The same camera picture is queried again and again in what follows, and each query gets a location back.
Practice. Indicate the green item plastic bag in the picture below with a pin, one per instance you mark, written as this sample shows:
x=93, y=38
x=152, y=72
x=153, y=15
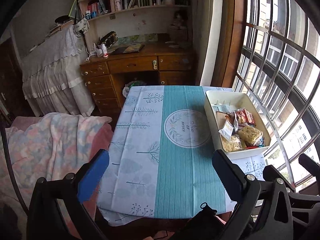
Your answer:
x=131, y=84

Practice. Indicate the metal window grille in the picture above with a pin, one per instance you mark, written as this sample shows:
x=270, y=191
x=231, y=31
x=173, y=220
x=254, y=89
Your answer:
x=279, y=71

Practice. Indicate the red nut snack bag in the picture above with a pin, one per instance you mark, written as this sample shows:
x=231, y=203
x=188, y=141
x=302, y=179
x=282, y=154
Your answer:
x=244, y=118

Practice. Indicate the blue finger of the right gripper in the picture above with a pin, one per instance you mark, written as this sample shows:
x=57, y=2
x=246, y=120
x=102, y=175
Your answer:
x=310, y=165
x=270, y=173

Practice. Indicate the teal white tablecloth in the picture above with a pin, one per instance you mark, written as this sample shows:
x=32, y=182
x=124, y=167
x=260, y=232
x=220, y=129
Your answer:
x=161, y=158

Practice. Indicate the beige rice cracker pack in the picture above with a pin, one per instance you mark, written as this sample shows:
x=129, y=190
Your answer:
x=249, y=134

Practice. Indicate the black patterned case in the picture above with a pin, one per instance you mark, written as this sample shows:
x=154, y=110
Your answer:
x=108, y=40

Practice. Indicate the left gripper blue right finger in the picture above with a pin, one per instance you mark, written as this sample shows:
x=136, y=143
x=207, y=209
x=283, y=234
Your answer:
x=229, y=174

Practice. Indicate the white red bottle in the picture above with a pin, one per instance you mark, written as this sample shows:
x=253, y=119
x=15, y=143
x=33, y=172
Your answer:
x=104, y=50

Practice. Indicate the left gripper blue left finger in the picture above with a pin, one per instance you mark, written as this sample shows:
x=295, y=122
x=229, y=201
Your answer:
x=91, y=174

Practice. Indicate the orange white oat bar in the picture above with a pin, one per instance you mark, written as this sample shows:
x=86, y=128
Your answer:
x=227, y=130

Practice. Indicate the blue red snack packet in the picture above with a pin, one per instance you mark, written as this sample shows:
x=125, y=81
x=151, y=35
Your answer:
x=259, y=143

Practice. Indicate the white lace covered furniture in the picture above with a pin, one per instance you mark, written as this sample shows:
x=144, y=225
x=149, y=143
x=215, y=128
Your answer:
x=52, y=79

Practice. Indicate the wooden bookshelf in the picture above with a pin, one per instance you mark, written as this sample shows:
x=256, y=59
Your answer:
x=137, y=17

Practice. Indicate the pastel floral blanket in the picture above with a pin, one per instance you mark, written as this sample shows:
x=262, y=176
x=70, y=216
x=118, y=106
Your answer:
x=40, y=169

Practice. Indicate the cream plastic storage bin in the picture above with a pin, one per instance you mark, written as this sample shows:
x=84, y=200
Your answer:
x=236, y=127

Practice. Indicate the pale blue snack pouch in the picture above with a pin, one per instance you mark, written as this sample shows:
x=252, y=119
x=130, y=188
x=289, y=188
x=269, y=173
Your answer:
x=223, y=108

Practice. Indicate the wooden desk with drawers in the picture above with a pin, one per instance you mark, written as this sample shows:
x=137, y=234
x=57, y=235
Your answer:
x=154, y=64

